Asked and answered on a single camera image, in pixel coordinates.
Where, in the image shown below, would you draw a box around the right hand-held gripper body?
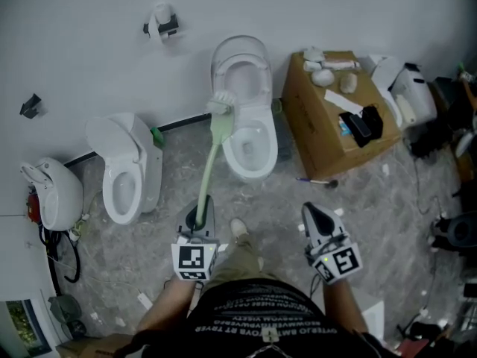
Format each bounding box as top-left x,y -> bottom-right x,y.
303,239 -> 363,286

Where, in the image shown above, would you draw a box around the black hose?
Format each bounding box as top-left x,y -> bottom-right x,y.
39,225 -> 81,285

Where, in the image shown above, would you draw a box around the white flat panel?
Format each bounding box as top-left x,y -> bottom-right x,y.
363,298 -> 385,335

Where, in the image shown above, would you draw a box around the white toilet with lowered seat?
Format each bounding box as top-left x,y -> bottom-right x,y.
84,112 -> 164,226

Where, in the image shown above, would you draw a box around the black pouch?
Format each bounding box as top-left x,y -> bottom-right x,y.
338,104 -> 384,148

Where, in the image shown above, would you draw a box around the person's khaki trousers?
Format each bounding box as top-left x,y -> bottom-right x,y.
203,233 -> 279,294

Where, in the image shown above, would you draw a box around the black perforated panel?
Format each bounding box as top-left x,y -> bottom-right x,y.
275,98 -> 294,163

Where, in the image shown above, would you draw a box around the red device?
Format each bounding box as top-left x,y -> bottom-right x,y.
26,194 -> 41,223

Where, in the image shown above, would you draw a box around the dark framed picture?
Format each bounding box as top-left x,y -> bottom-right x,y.
0,299 -> 49,354

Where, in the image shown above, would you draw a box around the white round sponge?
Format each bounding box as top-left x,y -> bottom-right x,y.
311,69 -> 335,86

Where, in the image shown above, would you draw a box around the small cardboard box white side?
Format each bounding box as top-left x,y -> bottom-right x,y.
55,333 -> 139,358

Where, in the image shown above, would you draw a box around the white paper strip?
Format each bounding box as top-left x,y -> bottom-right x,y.
323,89 -> 364,114

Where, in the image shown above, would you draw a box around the white toilet with raised seat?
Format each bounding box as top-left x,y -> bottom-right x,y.
210,34 -> 279,183

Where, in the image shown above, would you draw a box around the black wall bracket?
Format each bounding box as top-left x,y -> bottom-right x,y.
19,93 -> 42,119

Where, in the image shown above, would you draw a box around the black wall paper roll holder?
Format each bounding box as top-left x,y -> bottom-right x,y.
142,1 -> 180,44

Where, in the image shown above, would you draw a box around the white power adapter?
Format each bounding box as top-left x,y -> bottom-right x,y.
136,291 -> 154,311

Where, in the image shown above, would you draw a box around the black device with grey dome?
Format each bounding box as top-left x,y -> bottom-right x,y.
432,210 -> 477,257

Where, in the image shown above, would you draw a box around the person's right forearm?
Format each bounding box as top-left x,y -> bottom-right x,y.
322,280 -> 370,335

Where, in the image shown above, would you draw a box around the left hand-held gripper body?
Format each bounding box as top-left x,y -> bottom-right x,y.
170,231 -> 221,282

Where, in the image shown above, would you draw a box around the large brown cardboard box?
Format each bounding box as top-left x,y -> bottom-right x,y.
281,50 -> 402,181

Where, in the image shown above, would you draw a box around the person's light shoe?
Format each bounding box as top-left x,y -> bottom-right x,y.
230,218 -> 250,238

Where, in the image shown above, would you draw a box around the person's black printed shirt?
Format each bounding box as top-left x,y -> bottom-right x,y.
132,280 -> 403,358

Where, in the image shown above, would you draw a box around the grey wire fan guards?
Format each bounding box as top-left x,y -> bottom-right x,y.
48,295 -> 89,339

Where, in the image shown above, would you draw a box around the beige scrubber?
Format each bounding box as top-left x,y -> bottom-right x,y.
339,72 -> 358,95

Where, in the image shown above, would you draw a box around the silver chain necklace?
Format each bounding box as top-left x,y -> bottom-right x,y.
245,328 -> 295,358

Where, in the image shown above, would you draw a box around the person's left forearm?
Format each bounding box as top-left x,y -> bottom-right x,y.
136,277 -> 198,335

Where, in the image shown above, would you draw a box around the white wall-hung toilet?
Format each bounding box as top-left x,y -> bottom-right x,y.
20,157 -> 85,232

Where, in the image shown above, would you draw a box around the green toilet brush white bristles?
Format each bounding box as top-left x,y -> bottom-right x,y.
193,90 -> 238,230

